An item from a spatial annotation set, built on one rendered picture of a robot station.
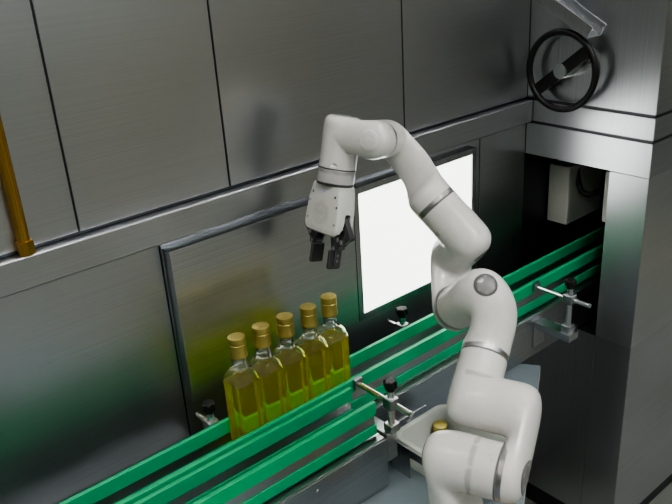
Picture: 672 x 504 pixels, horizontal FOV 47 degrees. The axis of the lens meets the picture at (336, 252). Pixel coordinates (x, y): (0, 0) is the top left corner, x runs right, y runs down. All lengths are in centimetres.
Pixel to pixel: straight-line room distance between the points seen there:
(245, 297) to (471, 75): 83
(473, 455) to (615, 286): 104
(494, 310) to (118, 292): 70
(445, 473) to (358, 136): 63
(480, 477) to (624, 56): 116
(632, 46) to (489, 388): 102
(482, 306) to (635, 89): 86
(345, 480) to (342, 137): 69
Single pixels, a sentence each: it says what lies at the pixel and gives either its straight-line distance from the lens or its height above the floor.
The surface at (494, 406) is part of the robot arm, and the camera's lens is 132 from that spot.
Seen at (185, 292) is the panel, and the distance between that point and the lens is 154.
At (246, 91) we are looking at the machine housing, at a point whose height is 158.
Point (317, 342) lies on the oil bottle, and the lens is 159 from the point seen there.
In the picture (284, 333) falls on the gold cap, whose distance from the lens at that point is 154.
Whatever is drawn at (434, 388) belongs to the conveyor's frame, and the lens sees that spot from 188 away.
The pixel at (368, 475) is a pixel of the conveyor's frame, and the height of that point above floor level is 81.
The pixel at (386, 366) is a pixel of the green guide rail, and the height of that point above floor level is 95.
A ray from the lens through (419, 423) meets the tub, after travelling 177.
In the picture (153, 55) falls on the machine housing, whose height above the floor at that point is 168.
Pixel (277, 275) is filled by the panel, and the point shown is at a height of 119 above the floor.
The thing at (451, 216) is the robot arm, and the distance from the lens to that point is 143.
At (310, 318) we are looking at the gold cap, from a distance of 156.
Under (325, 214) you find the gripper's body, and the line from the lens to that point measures 151.
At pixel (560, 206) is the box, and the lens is 238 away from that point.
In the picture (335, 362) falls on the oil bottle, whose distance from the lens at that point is 164.
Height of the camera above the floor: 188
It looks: 24 degrees down
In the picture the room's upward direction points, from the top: 4 degrees counter-clockwise
